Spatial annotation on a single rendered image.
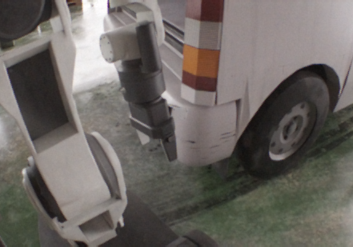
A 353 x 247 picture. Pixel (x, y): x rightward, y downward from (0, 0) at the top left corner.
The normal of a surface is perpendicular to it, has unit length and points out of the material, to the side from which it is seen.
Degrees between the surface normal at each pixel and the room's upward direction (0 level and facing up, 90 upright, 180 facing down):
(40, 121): 80
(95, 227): 30
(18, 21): 90
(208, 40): 87
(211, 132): 87
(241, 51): 90
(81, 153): 70
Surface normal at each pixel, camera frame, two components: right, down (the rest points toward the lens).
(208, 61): -0.25, 0.55
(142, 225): -0.04, -0.79
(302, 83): 0.33, 0.26
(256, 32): 0.39, 0.55
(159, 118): 0.61, 0.28
